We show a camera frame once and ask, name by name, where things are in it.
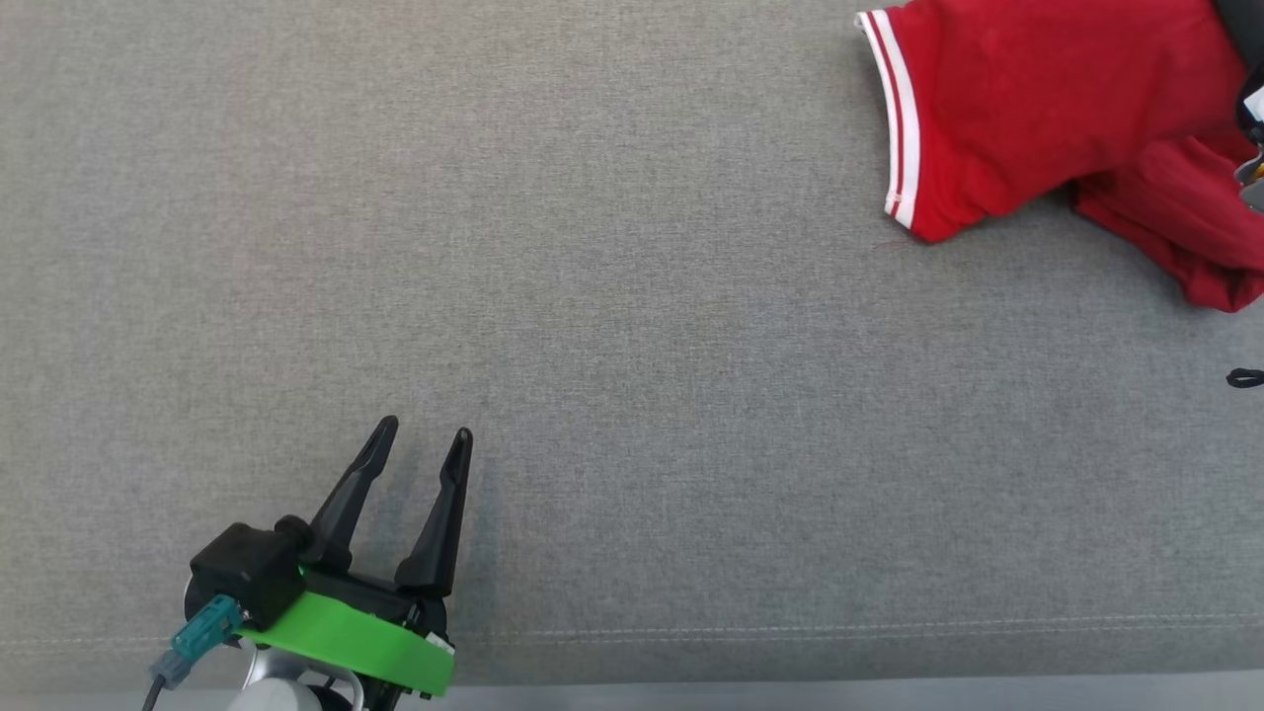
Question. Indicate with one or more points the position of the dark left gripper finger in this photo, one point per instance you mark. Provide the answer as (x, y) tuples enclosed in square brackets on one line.
[(355, 504), (439, 533)]

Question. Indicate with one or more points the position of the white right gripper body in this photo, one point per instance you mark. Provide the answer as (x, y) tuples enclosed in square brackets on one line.
[(1254, 128)]

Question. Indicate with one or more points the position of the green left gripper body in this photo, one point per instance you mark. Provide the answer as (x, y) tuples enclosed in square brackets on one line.
[(355, 637)]

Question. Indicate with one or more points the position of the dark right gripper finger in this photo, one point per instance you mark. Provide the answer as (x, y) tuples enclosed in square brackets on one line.
[(1246, 25)]

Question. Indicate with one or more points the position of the red shorts with white stripe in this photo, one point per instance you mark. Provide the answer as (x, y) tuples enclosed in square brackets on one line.
[(1185, 217)]

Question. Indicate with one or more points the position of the red and white jersey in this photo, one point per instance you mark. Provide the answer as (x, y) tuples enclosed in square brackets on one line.
[(1037, 99)]

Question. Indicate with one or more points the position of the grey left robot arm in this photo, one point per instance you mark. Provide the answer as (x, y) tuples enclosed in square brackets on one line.
[(286, 686)]

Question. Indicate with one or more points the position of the grey fabric sofa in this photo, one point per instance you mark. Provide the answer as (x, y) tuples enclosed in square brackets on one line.
[(592, 296)]

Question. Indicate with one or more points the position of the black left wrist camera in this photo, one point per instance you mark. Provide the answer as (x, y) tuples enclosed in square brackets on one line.
[(247, 573)]

